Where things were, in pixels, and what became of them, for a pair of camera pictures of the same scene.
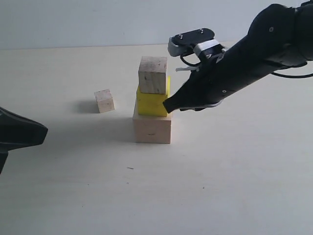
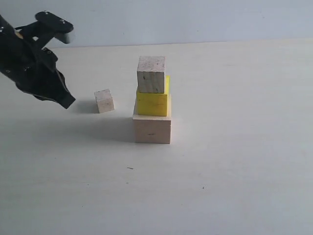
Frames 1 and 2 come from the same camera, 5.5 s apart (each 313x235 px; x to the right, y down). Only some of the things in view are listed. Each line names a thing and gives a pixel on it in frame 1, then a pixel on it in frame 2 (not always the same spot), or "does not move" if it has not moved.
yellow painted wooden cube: (151, 104) does not move
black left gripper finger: (17, 131) to (33, 68)
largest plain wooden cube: (151, 129) does not move
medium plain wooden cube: (152, 75) does not move
